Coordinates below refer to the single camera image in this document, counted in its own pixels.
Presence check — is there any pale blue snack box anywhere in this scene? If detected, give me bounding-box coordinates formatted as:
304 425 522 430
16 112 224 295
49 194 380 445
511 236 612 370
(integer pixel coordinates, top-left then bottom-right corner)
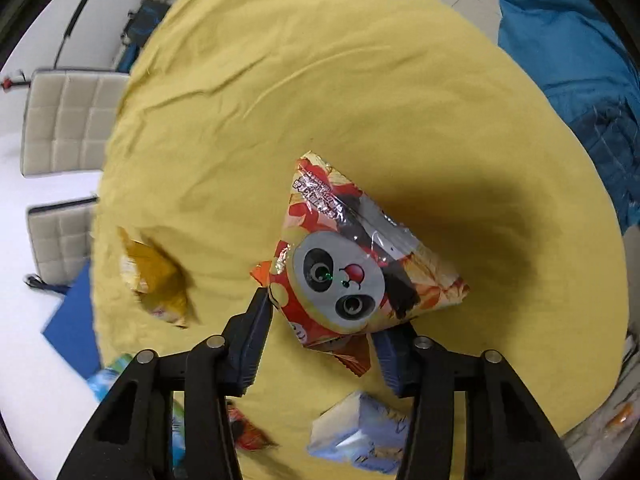
306 391 413 476

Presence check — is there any yellow snack bag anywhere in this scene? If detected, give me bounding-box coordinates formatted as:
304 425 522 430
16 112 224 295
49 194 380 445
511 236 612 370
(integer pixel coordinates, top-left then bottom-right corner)
116 226 196 329

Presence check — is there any yellow tablecloth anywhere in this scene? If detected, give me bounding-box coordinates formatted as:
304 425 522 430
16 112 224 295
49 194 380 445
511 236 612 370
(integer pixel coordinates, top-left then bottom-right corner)
90 0 628 480

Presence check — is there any teal snack bag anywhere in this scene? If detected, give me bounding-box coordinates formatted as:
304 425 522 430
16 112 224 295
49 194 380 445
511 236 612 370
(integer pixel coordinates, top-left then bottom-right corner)
86 353 187 480

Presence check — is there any small red snack packet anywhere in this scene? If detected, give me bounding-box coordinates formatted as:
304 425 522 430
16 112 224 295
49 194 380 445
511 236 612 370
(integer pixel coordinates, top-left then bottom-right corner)
226 400 279 453

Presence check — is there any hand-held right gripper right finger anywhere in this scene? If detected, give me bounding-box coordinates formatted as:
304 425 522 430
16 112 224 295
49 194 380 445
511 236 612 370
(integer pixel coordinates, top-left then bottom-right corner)
374 321 582 480

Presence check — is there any blue floor mat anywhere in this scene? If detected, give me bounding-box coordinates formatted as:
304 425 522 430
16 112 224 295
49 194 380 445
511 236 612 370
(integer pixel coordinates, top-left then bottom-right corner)
42 260 103 380

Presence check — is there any beige padded chair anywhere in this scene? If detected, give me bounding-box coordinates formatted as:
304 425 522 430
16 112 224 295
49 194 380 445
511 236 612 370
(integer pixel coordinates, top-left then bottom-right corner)
26 196 99 286
20 68 132 178

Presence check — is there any panda print red snack bag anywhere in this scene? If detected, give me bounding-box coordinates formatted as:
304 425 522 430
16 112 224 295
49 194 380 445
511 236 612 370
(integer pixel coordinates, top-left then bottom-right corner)
250 150 471 377

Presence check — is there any blue beanbag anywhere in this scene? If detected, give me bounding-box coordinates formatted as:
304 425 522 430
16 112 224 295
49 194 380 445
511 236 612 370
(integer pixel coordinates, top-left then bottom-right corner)
497 0 640 235

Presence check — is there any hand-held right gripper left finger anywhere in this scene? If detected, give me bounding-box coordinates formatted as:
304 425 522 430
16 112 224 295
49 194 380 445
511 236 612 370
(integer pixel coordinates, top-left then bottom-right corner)
56 287 275 480

